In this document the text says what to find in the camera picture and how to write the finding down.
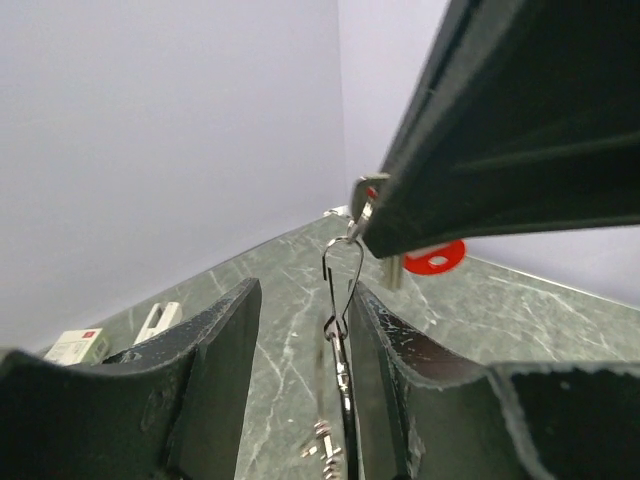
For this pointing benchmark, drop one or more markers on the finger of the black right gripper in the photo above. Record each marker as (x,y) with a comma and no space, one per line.
(525,119)

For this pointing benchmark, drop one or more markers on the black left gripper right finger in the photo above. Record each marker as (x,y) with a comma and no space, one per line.
(426,412)

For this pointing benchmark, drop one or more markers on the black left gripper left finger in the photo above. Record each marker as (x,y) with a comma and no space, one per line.
(171,407)

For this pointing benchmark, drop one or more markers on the silver keyring with clips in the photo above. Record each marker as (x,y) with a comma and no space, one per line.
(340,461)

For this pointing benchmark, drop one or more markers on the white stapler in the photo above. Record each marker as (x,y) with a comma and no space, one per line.
(160,318)

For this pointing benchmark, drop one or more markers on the green white staple box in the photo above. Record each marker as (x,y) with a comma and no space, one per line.
(88,346)

